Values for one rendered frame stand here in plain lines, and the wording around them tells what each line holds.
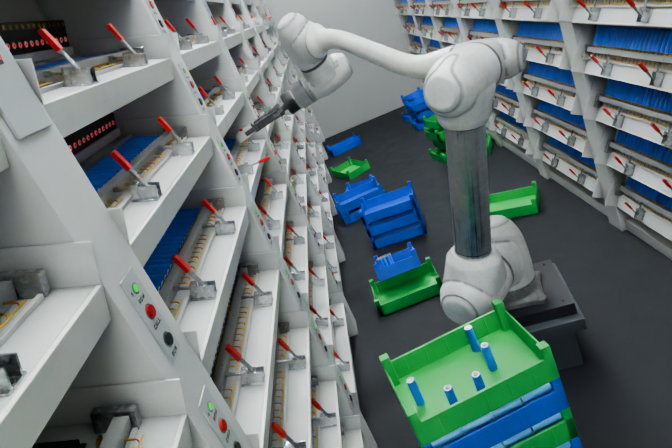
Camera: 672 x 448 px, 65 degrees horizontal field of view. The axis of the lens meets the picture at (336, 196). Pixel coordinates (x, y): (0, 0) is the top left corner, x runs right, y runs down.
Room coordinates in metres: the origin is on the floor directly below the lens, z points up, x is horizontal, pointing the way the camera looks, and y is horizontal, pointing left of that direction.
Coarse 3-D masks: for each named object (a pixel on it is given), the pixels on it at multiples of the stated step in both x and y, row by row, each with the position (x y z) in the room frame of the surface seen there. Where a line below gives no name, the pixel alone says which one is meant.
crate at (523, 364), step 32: (480, 320) 0.99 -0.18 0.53; (512, 320) 0.95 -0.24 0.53; (416, 352) 0.98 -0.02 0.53; (448, 352) 0.98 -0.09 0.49; (480, 352) 0.95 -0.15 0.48; (512, 352) 0.91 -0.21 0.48; (544, 352) 0.80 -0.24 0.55; (512, 384) 0.79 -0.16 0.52; (544, 384) 0.80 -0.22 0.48; (416, 416) 0.78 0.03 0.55; (448, 416) 0.78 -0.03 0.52; (480, 416) 0.79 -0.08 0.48
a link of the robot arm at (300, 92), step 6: (300, 78) 1.75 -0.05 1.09; (294, 84) 1.74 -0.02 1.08; (300, 84) 1.72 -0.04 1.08; (294, 90) 1.72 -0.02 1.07; (300, 90) 1.71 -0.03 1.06; (306, 90) 1.71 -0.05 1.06; (294, 96) 1.72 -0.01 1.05; (300, 96) 1.71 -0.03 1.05; (306, 96) 1.71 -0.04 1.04; (312, 96) 1.71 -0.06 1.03; (300, 102) 1.71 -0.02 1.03; (306, 102) 1.72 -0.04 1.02; (312, 102) 1.73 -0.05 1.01
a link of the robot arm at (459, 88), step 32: (448, 64) 1.17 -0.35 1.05; (480, 64) 1.17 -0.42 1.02; (448, 96) 1.14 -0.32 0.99; (480, 96) 1.16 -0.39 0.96; (448, 128) 1.21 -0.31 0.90; (480, 128) 1.20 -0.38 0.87; (448, 160) 1.25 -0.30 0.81; (480, 160) 1.21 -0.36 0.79; (480, 192) 1.22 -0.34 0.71; (480, 224) 1.23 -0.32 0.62; (448, 256) 1.30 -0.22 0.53; (480, 256) 1.24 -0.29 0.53; (448, 288) 1.25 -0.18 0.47; (480, 288) 1.21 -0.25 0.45
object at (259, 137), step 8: (232, 128) 1.93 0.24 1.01; (240, 128) 1.93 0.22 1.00; (224, 136) 1.94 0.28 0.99; (232, 136) 1.93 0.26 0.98; (256, 136) 1.93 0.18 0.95; (264, 136) 1.93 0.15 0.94; (264, 144) 1.86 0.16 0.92; (240, 152) 1.76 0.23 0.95; (248, 152) 1.75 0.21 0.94; (256, 152) 1.74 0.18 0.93; (264, 152) 1.83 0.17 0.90; (240, 160) 1.66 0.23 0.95; (248, 160) 1.65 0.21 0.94; (256, 160) 1.64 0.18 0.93; (256, 168) 1.55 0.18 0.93; (248, 176) 1.47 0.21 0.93; (256, 176) 1.51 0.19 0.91; (248, 184) 1.32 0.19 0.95; (256, 184) 1.48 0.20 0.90
